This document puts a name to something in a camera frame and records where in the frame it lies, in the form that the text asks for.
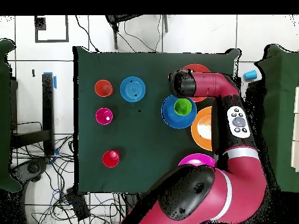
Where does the orange plastic cup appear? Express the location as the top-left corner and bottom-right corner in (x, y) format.
(94, 79), (114, 98)

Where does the tangle of cables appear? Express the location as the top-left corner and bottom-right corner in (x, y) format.
(11, 134), (138, 224)

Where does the small ringed blue bowl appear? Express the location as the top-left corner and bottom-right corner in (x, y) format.
(120, 76), (147, 103)

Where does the large yellow-orange plastic bowl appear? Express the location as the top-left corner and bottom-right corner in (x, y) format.
(190, 106), (213, 152)

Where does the white box stack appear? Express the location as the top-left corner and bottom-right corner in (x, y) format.
(290, 86), (299, 172)

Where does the large pink plastic bowl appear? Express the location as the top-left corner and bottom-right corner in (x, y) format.
(178, 153), (215, 167)

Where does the black table frame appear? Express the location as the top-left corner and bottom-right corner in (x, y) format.
(241, 79), (266, 113)
(10, 73), (55, 156)

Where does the black camera tripod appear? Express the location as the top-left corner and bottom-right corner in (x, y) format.
(105, 15), (169, 50)

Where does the green cloth side table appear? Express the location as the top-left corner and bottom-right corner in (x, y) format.
(253, 44), (299, 194)
(0, 38), (23, 193)

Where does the magenta plastic cup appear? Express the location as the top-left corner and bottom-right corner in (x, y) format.
(95, 107), (114, 125)

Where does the large smooth blue bowl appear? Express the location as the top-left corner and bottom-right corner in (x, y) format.
(161, 94), (197, 130)

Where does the blue plastic cup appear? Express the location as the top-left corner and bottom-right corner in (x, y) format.
(243, 69), (258, 81)

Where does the red plastic cup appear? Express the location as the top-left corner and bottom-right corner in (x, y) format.
(102, 149), (120, 169)

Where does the black power strip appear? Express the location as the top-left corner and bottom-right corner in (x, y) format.
(65, 186), (91, 222)

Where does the green plastic cup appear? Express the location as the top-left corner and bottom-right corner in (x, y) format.
(173, 98), (193, 117)

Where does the orange-red plastic bowl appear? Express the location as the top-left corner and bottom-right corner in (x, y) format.
(181, 63), (212, 103)

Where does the dark green tablecloth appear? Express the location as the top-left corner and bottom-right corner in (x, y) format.
(71, 45), (241, 195)

